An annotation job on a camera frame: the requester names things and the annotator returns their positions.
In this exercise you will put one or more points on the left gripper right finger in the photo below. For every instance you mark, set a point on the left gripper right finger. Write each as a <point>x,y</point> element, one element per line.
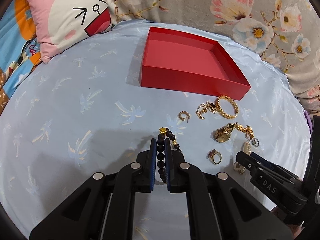
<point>183,177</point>

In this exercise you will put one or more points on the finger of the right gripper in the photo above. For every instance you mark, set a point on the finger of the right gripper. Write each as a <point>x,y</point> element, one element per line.
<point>275,168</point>
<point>259,168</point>

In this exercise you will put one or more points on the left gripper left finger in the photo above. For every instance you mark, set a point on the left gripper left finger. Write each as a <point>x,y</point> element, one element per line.
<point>137,177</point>

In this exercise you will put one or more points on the gold wrist watch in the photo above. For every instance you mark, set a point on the gold wrist watch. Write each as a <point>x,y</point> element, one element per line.
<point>224,133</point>

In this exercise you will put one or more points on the small gold hoop earring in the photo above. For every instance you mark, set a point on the small gold hoop earring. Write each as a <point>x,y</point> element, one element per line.
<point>184,116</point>

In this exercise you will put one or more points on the gold braided bangle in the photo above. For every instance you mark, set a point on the gold braided bangle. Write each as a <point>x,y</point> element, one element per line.
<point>226,107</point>

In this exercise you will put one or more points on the red cardboard tray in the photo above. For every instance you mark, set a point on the red cardboard tray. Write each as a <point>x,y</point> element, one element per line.
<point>181,61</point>

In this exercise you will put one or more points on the grey floral blanket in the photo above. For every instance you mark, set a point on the grey floral blanket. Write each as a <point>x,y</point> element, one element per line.
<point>284,33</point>

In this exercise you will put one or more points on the colourful cartoon bedsheet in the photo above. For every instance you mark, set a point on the colourful cartoon bedsheet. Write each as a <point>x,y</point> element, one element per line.
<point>20,51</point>

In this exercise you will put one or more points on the pink white bunny pillow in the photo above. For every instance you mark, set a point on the pink white bunny pillow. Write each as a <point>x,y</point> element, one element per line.
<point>62,23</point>

